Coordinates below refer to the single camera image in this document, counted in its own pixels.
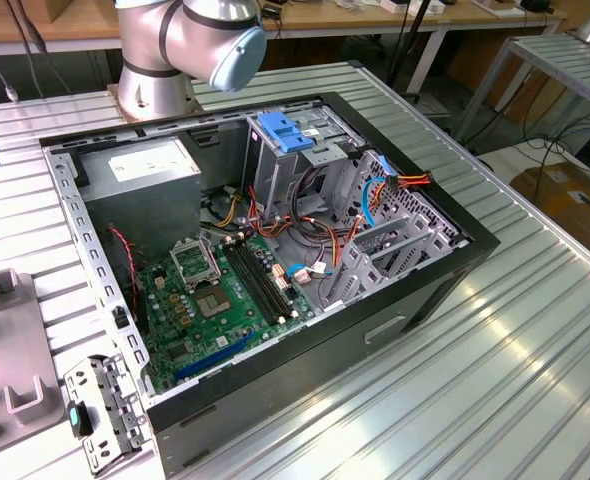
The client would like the cardboard box on desk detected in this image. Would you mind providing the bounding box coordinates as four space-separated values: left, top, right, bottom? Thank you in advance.
42 0 79 24

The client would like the black open PC case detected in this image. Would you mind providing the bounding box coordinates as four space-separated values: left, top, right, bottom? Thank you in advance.
38 91 502 479

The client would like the grey power supply unit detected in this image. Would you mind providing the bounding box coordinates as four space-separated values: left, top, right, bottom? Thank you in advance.
77 135 204 261

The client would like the black RAM slot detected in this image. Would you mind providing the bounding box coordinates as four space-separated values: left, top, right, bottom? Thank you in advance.
223 238 286 325
235 235 300 321

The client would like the blue expansion slot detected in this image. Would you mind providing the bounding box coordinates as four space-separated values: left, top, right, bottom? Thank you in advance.
173 332 256 384

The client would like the grey parts rack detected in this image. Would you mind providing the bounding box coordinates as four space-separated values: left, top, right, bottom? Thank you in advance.
0 267 71 464

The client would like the green motherboard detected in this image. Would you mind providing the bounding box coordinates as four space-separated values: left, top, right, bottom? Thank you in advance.
137 232 316 396

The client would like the brown cardboard floor box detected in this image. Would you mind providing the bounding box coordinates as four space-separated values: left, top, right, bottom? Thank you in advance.
509 162 590 251

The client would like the blue data wire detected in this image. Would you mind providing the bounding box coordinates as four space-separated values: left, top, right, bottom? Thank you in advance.
361 153 396 229

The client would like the blue drive bay latch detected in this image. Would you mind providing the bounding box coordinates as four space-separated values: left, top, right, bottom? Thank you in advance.
256 112 316 155

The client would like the red orange power wire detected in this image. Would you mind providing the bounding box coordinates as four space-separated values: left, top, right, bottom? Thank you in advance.
332 170 435 271

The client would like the teal black latch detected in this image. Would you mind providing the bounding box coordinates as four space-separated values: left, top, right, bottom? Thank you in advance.
66 399 95 439

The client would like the black case fan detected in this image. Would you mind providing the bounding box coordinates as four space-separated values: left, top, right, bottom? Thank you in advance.
102 224 151 337

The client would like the metal slatted side table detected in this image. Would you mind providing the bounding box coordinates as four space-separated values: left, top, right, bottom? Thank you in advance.
454 32 590 146

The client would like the CPU socket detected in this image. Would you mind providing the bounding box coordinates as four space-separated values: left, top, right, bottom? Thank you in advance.
190 283 235 321

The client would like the metal socket cover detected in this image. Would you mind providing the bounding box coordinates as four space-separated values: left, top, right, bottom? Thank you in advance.
169 238 224 294

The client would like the metal disk bay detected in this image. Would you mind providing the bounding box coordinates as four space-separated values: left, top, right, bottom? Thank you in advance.
320 214 471 312

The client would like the blue wire white connector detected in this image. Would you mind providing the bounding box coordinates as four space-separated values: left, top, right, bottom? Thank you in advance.
285 263 335 287

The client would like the orange black wire bundle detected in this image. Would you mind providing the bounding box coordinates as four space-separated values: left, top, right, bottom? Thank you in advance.
199 167 361 274

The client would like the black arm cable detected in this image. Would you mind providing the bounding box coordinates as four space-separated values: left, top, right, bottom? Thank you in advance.
0 0 74 104

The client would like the black tripod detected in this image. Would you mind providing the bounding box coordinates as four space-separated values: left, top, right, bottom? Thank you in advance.
385 0 444 104

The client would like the metal optical drive cage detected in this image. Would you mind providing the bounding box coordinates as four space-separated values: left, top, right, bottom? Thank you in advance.
242 102 369 224

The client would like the wooden desk white frame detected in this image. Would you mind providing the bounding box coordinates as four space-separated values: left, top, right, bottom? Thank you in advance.
0 0 569 96

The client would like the metal expansion bracket cover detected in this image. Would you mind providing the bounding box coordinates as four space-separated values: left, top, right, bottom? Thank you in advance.
63 353 152 474

